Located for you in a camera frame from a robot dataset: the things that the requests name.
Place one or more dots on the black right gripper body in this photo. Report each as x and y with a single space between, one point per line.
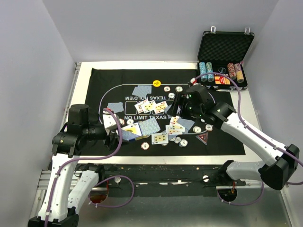
182 100

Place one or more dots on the five of clubs card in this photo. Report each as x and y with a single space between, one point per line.
159 138

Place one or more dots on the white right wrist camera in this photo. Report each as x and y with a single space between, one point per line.
193 82

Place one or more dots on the blue playing card deck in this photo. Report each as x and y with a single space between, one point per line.
140 129

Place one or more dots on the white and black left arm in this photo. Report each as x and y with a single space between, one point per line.
61 205

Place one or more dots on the yellow round dealer button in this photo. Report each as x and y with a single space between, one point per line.
156 83

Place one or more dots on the five of spades card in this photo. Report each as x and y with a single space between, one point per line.
149 106

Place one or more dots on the black aluminium poker chip case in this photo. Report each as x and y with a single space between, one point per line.
221 48

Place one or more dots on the light blue chip row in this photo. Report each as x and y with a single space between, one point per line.
203 71

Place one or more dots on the ace face up card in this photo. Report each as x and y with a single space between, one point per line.
174 130

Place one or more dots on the nine of diamonds card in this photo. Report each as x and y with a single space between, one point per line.
159 107

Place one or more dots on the red brown chip row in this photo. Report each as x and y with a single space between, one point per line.
231 71

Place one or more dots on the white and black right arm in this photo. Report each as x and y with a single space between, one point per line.
278 161

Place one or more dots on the green chip row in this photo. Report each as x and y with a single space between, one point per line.
209 70

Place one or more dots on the purple tan chip row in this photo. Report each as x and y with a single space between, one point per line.
239 73

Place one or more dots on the king of diamonds card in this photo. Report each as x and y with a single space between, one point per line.
140 106

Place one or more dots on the red orange card box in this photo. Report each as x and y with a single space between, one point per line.
221 80

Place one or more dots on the aluminium mounting rail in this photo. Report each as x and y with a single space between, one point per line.
45 177

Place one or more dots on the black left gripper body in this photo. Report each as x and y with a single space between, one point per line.
109 142

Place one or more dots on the red triangular dealer marker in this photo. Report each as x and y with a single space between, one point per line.
203 137

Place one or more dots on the red white 100 chip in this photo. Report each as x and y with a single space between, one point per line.
122 122

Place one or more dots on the red face up card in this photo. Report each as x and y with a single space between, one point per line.
174 120

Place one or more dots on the blue back card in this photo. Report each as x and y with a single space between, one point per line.
116 107
187 124
142 90
168 110

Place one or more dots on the red white chip near edge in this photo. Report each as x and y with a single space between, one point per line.
145 146

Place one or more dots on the blue white chip stack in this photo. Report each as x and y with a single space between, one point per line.
183 143

